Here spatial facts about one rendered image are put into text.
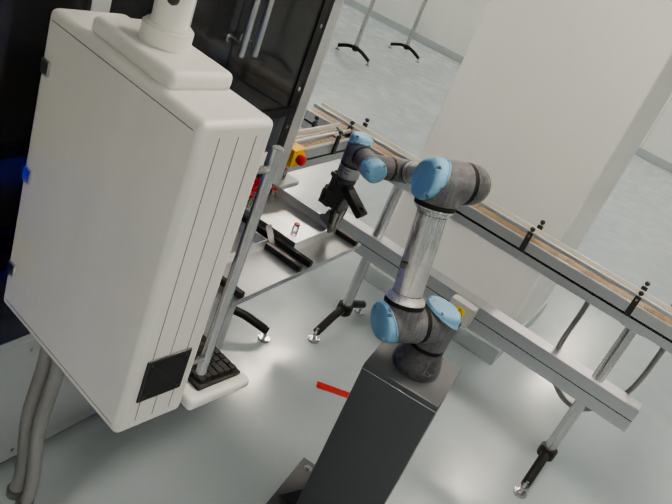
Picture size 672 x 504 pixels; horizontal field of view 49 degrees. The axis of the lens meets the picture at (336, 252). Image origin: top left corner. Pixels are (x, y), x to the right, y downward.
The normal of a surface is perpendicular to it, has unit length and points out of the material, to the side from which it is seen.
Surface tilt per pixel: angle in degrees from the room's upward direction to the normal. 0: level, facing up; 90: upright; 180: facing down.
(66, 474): 0
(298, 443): 0
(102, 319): 90
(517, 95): 90
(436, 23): 90
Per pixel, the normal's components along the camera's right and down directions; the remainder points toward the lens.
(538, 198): -0.53, 0.24
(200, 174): 0.69, 0.55
